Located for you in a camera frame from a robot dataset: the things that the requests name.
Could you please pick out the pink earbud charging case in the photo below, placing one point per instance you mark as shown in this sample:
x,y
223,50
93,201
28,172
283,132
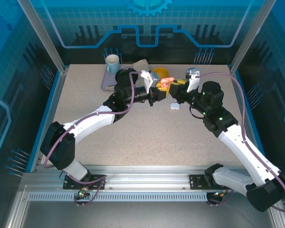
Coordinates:
x,y
166,81

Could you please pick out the white earbud charging case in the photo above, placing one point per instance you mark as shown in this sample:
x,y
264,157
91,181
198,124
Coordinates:
x,y
175,106

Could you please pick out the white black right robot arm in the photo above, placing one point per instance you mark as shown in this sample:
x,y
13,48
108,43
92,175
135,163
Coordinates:
x,y
247,154

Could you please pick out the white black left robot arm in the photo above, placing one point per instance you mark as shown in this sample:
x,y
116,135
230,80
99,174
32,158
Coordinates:
x,y
90,123

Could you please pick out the orange bowl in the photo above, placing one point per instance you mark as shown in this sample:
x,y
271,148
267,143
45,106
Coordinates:
x,y
160,71

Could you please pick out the lavender tray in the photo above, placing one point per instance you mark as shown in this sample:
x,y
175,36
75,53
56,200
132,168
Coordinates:
x,y
108,80

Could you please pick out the black round plate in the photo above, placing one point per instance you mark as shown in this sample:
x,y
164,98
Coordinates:
x,y
124,73

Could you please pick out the grey folded cloth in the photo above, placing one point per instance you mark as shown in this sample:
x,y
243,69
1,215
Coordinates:
x,y
140,64

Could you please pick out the light blue mug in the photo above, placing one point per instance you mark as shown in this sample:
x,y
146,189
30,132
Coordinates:
x,y
112,63

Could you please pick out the green LED connector board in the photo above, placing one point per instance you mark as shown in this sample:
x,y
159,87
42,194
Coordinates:
x,y
217,194
82,193

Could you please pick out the white right camera bracket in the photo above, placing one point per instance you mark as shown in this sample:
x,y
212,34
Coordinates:
x,y
192,83

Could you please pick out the white camera bracket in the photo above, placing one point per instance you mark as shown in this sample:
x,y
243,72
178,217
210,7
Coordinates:
x,y
192,83
146,80

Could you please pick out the white left camera bracket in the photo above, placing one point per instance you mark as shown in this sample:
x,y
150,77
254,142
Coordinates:
x,y
146,80

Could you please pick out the aluminium frame post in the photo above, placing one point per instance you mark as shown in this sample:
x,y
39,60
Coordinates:
x,y
42,35
251,35

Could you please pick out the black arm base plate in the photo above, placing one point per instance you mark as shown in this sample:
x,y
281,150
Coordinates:
x,y
197,183
97,181

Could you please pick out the aluminium frame rail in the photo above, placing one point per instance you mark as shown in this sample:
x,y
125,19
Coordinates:
x,y
145,180

